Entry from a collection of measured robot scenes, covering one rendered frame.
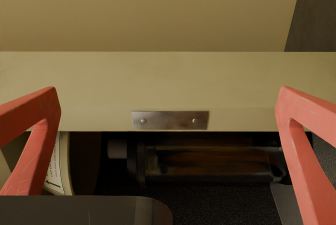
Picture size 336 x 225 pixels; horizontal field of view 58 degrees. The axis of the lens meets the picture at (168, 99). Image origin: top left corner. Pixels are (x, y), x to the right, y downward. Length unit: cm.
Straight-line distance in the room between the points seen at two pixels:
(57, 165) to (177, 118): 17
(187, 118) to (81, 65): 14
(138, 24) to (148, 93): 42
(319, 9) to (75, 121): 46
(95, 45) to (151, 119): 48
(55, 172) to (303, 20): 51
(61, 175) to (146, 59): 17
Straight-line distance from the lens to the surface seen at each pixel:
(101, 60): 36
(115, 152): 43
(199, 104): 28
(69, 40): 75
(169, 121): 28
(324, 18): 58
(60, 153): 38
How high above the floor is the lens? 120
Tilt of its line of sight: level
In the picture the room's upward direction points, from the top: 90 degrees counter-clockwise
